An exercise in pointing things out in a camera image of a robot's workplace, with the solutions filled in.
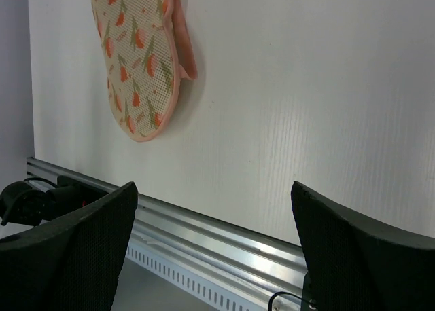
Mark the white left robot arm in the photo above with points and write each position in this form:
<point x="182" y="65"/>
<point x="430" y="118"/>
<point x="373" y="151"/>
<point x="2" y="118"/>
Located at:
<point x="33" y="200"/>

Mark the white slotted cable duct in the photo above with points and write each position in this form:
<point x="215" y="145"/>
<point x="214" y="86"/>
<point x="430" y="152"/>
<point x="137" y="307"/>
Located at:
<point x="203" y="289"/>

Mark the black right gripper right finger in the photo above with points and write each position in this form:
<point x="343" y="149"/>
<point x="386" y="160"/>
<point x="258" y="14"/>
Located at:
<point x="356" y="262"/>

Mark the floral mesh laundry bag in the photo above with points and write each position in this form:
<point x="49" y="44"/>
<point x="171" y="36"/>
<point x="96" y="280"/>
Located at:
<point x="147" y="52"/>

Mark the aluminium rail at table edge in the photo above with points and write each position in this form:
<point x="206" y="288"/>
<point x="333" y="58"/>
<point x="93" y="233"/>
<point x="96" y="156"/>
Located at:
<point x="269" y="273"/>

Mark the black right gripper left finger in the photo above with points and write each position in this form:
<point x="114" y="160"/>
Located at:
<point x="72" y="262"/>

